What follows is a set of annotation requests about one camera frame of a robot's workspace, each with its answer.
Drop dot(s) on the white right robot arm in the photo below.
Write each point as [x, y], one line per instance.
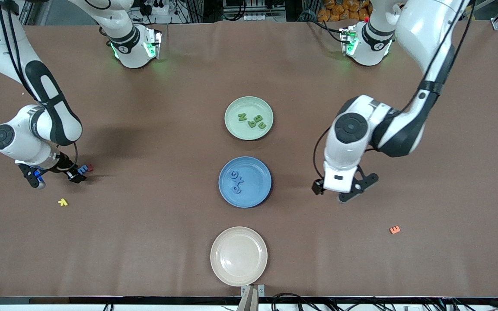
[50, 108]

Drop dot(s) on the blue foam letter a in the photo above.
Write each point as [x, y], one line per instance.
[234, 190]

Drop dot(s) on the blue foam letter G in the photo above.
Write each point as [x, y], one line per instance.
[231, 174]

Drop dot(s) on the blue round plate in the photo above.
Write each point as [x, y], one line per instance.
[257, 181]

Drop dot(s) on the green foam letter q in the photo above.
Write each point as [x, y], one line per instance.
[252, 124]

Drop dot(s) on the green letter u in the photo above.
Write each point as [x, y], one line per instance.
[263, 125]

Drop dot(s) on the green round plate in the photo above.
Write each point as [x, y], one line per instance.
[249, 131]

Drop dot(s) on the blue foam letter X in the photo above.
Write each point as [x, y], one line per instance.
[239, 182]

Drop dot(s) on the aluminium table edge rail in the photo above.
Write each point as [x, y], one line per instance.
[59, 300]

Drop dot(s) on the grey metal mount bracket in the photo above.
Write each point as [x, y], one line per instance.
[251, 293]

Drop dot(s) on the beige round plate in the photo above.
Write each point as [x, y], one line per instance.
[238, 257]

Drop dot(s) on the white power strip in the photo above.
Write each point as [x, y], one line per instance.
[158, 8]

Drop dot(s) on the white socket strip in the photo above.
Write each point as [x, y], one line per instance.
[264, 17]

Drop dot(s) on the yellow foam letter k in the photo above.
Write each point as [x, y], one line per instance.
[62, 201]

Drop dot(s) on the orange foam letter E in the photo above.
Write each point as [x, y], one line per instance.
[394, 230]

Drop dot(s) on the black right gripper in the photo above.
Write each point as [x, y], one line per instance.
[64, 166]

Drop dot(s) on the orange packets pile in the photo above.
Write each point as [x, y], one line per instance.
[339, 11]

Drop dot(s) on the blue foam letter E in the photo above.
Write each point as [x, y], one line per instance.
[82, 168]

